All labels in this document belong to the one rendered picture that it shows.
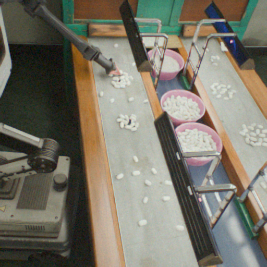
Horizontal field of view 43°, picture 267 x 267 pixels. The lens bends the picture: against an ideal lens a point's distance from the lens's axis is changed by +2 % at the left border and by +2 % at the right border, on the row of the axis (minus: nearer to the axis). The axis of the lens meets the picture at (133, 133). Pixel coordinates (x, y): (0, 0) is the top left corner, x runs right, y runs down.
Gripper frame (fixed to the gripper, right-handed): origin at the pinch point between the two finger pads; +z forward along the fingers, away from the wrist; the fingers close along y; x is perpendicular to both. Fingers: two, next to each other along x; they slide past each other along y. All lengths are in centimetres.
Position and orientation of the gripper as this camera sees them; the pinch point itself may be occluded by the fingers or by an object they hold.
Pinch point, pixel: (119, 73)
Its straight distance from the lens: 213.2
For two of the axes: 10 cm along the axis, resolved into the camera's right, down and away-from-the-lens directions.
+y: -2.0, -7.4, 6.5
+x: -7.3, 5.5, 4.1
